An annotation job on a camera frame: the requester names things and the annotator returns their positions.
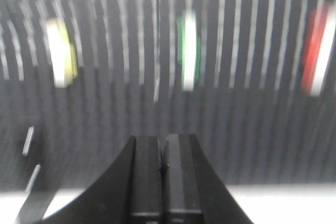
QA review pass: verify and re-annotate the white standing desk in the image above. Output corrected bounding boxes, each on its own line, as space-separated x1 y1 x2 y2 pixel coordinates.
1 183 335 223

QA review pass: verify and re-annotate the black perforated pegboard panel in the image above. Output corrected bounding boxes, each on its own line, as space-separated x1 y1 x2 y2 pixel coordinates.
1 0 335 191

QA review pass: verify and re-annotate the red toggle switch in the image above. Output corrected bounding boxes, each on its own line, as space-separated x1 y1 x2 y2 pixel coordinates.
301 3 335 97

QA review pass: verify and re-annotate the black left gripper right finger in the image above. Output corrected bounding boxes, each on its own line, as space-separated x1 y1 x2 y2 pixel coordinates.
163 134 252 223

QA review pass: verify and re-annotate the yellow toggle switch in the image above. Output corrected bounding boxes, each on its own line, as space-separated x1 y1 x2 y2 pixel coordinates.
46 18 78 88

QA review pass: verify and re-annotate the green toggle switch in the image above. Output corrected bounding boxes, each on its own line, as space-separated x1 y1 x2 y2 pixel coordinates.
177 9 201 92

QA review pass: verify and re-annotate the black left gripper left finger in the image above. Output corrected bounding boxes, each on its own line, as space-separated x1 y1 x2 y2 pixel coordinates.
41 136 163 223

